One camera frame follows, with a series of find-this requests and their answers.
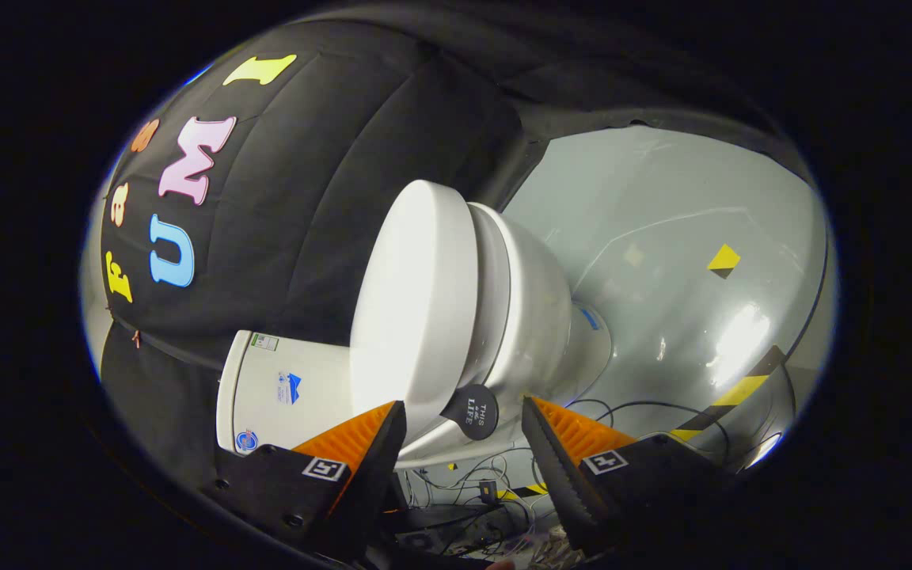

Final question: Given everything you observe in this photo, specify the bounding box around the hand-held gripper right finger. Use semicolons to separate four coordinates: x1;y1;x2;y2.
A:
520;396;739;560

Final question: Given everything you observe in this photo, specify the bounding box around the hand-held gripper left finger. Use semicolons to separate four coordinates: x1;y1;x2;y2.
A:
213;400;409;567

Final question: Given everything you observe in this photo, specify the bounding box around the white toilet seat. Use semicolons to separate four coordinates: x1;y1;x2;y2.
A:
456;201;515;390

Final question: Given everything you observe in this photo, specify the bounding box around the yellow black striped floor tape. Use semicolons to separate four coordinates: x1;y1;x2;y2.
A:
496;345;787;501

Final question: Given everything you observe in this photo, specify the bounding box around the black backdrop cloth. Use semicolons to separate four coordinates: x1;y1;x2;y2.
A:
96;4;817;507

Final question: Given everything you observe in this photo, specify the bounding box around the tangle of black cables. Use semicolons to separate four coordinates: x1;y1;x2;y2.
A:
393;398;734;569

